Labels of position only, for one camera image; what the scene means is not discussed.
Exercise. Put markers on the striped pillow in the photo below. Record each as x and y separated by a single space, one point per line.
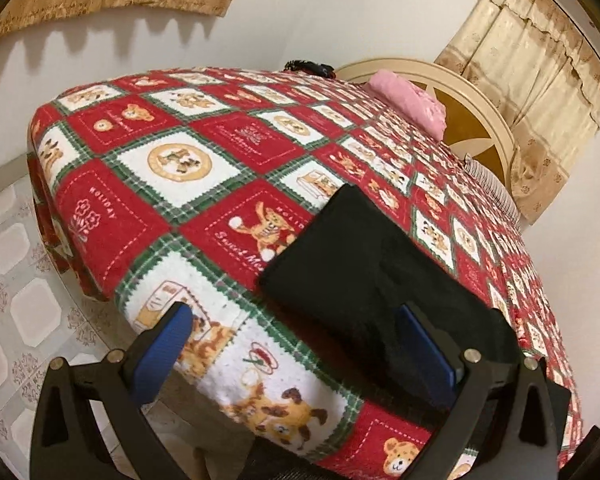
495 187

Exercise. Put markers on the pink folded blanket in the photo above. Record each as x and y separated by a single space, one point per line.
412 100

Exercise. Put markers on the beige curtain behind headboard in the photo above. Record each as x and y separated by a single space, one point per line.
535 85

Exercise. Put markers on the cream bed base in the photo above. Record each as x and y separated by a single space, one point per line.
205 435

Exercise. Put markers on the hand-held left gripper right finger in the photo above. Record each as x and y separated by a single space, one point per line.
425 350

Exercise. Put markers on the black and red cloth item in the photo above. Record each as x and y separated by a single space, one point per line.
310 67

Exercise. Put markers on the red checked printed blanket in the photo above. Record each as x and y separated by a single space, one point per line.
190 160

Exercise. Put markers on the black pants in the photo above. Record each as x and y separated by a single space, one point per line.
360 270

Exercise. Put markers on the cream wooden headboard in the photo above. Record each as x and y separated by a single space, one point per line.
480 125

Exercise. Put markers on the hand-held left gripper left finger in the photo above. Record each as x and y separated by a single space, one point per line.
162 345

